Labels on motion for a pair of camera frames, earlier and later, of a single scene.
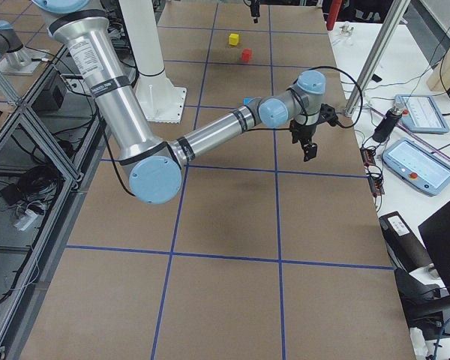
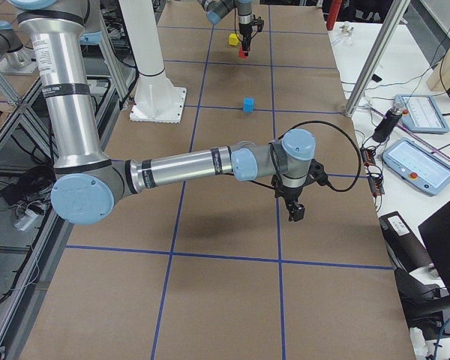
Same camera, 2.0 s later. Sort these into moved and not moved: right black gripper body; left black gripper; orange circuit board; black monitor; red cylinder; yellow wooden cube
Moved: left black gripper; right black gripper body
Not moved: red cylinder; black monitor; orange circuit board; yellow wooden cube
